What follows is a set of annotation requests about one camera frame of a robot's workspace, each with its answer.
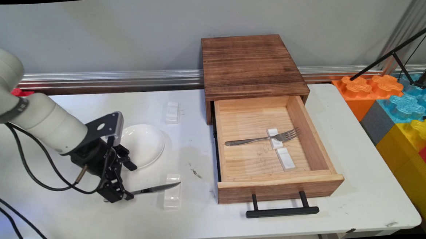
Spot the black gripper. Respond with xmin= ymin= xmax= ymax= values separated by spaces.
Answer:
xmin=69 ymin=136 xmax=140 ymax=206

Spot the silver metal knife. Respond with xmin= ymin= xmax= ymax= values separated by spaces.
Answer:
xmin=103 ymin=182 xmax=182 ymax=203

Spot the silver metal fork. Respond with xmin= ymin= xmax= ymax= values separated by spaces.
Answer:
xmin=224 ymin=127 xmax=301 ymax=147

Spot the white round plate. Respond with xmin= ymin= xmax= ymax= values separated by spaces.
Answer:
xmin=120 ymin=123 xmax=166 ymax=171

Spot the white cutlery rest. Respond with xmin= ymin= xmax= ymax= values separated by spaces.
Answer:
xmin=276 ymin=147 xmax=296 ymax=172
xmin=161 ymin=173 xmax=184 ymax=210
xmin=268 ymin=128 xmax=283 ymax=150
xmin=164 ymin=100 xmax=181 ymax=125

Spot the light wooden drawer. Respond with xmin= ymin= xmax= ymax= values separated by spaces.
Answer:
xmin=212 ymin=93 xmax=346 ymax=205

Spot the dark wooden cabinet box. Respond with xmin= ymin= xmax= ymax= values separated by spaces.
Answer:
xmin=201 ymin=33 xmax=311 ymax=126

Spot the orange foam block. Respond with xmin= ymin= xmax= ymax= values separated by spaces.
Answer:
xmin=332 ymin=72 xmax=406 ymax=123

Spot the grey foam block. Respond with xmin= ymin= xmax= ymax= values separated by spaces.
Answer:
xmin=359 ymin=99 xmax=397 ymax=147

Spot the yellow foam block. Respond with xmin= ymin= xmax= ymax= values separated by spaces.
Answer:
xmin=375 ymin=119 xmax=426 ymax=235

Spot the black tripod stand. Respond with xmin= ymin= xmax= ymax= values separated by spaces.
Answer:
xmin=348 ymin=25 xmax=426 ymax=93

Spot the blue foam block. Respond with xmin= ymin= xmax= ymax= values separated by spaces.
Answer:
xmin=375 ymin=73 xmax=426 ymax=124

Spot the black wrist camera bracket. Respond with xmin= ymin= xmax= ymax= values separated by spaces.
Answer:
xmin=84 ymin=111 xmax=125 ymax=148

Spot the aluminium rail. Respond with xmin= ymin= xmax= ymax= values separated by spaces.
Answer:
xmin=16 ymin=53 xmax=426 ymax=99

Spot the black cable with plug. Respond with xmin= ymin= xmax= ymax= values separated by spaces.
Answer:
xmin=0 ymin=117 xmax=119 ymax=239

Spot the black drawer handle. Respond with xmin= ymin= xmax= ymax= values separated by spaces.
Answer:
xmin=245 ymin=191 xmax=320 ymax=219

